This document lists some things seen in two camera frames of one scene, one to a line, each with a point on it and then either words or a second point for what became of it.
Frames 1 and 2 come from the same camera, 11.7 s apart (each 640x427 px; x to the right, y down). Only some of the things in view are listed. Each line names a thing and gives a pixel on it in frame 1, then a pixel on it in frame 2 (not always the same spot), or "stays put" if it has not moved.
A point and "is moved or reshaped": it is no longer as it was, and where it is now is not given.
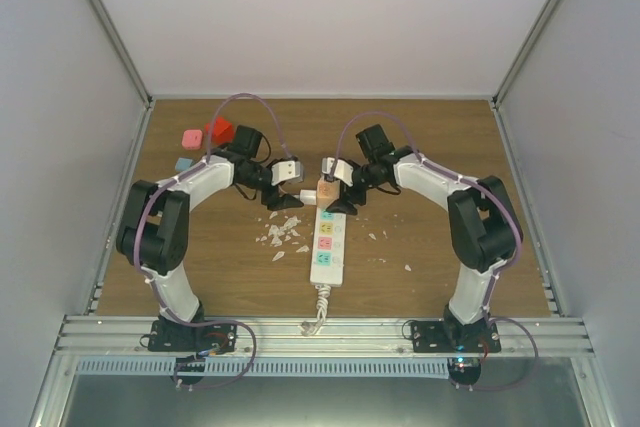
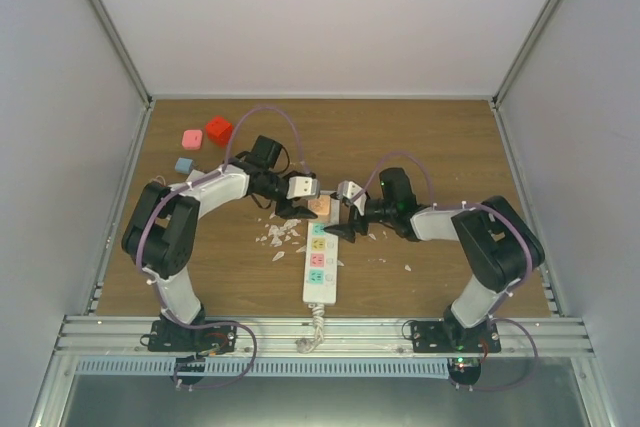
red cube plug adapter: x=222 y=131 stays put
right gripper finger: x=343 y=206 to x=343 y=188
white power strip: x=328 y=248 is moved or reshaped
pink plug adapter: x=192 y=139 stays put
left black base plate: x=177 y=337 stays put
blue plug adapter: x=183 y=164 stays put
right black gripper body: x=360 y=198 to x=356 y=221
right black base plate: x=441 y=336 stays put
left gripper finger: x=286 y=201 to x=300 y=212
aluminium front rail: x=521 y=337 stays put
